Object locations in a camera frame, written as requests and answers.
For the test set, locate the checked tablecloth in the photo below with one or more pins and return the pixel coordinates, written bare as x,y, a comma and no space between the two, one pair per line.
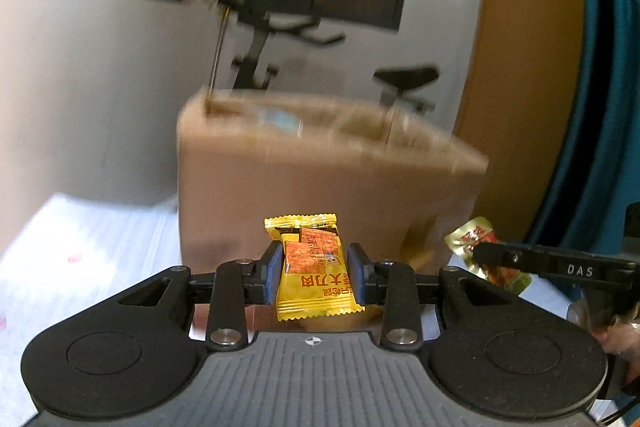
75,257

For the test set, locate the thin metal pole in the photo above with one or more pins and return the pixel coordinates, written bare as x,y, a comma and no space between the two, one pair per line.
218,52

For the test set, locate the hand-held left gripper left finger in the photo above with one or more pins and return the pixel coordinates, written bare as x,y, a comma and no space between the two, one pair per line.
272,274

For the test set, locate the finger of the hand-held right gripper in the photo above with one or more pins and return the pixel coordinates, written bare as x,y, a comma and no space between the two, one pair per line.
505,256

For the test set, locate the black exercise bike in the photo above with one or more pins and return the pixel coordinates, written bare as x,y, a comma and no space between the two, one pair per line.
270,42

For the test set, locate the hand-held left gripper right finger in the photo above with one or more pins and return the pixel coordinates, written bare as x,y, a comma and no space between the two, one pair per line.
356,274

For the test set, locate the cardboard box with plastic liner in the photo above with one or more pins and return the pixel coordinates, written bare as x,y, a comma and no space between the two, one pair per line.
325,177

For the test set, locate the teal curtain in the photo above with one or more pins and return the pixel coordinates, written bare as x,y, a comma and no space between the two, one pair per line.
600,82

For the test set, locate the clear packet with red label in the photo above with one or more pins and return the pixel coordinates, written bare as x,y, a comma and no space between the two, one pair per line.
475,234

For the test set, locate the yellow cracker packet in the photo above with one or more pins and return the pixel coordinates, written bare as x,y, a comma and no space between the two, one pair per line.
312,267

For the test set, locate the wooden panel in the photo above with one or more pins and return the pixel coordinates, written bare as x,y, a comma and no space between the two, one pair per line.
520,57

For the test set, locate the person's right hand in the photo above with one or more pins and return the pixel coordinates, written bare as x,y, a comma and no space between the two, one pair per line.
617,339

